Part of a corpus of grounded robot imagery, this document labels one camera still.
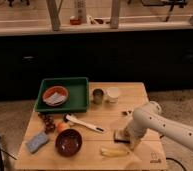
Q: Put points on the grey folded cloth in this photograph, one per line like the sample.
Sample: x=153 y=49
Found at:
x=55 y=98

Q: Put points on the orange peach fruit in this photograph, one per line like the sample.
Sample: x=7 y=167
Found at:
x=61 y=126

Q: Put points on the blue sponge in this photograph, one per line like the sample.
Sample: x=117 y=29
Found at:
x=36 y=142

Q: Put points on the wooden table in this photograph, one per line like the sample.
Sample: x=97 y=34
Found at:
x=149 y=155

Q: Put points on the dark red bowl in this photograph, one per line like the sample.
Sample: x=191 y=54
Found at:
x=68 y=142

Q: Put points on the bunch of dark grapes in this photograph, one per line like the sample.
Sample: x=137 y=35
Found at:
x=49 y=123

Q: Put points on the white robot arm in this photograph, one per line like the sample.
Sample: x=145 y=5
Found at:
x=148 y=116

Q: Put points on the green plastic tray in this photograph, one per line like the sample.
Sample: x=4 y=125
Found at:
x=78 y=95

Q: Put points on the white paper cup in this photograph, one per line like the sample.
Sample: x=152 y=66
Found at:
x=113 y=94

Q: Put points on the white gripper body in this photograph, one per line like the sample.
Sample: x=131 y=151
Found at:
x=134 y=130

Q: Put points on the white handled brush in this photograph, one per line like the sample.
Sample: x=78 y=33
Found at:
x=73 y=119

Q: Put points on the black whiteboard eraser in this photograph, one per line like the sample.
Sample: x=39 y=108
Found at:
x=120 y=137

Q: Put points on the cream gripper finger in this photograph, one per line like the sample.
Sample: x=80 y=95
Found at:
x=134 y=143

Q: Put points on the metal cup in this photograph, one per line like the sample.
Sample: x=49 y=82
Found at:
x=98 y=96

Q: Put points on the yellow banana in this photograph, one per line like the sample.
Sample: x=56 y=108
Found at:
x=109 y=152

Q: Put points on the metal fork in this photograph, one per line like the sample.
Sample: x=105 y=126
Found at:
x=127 y=112

